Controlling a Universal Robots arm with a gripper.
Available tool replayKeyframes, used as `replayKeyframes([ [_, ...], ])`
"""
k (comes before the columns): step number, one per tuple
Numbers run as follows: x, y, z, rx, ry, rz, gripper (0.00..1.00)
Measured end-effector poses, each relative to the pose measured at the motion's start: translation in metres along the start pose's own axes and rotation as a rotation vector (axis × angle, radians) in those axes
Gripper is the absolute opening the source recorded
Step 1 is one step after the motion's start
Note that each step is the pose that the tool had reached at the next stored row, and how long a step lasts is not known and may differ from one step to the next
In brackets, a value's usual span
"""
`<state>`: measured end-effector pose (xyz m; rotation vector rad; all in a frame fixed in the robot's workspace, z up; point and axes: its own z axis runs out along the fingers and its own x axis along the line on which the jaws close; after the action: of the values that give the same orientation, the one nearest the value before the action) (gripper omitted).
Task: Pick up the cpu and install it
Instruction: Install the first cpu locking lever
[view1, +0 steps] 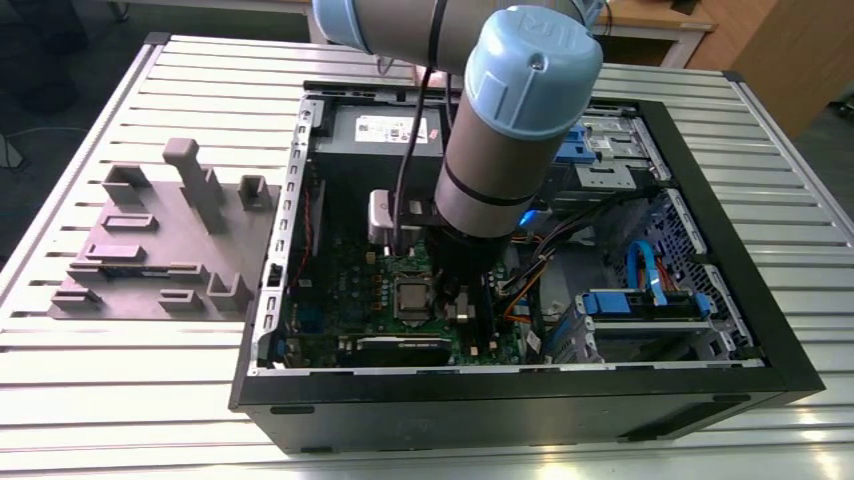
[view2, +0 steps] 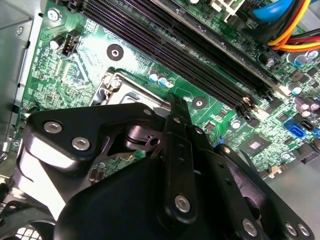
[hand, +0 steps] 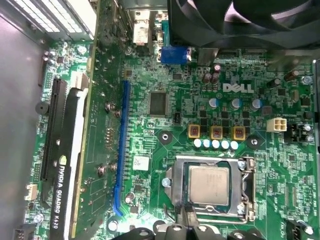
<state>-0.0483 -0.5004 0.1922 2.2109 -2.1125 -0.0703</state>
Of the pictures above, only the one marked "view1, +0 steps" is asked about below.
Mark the black cable bundle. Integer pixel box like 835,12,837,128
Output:
499,188,669,296

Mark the blue flat wire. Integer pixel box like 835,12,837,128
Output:
626,240,669,307

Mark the CPU socket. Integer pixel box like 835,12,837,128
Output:
391,272,439,321

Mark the spare RAM stick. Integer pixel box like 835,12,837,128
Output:
99,268,173,279

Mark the black open PC case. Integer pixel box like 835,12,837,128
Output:
228,79,827,455

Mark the blue ribbon wire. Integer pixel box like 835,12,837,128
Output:
543,317,576,364

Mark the grey parts rack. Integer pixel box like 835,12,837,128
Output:
49,138,283,322

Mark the silver drive cage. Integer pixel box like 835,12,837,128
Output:
550,105,671,217

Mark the black graphics card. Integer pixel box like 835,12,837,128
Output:
339,334,452,368

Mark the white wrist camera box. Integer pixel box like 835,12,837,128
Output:
368,188,410,247

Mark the green motherboard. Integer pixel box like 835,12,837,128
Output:
283,219,535,369

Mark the silver disk bay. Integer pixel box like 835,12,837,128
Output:
571,288,763,365

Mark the installed black RAM stick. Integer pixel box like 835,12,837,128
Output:
478,277,502,351

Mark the hard disk in blue carrier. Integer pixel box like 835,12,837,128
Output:
578,289,713,322

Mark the blue plastic drive latch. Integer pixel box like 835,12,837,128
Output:
556,127,598,165

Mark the orange wire bundle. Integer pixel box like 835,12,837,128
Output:
499,294,535,324

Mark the wooden cabinet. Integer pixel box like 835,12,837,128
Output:
686,0,854,139

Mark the grey power supply unit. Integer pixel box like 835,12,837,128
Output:
311,105,447,236

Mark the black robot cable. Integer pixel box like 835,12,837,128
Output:
390,0,450,251

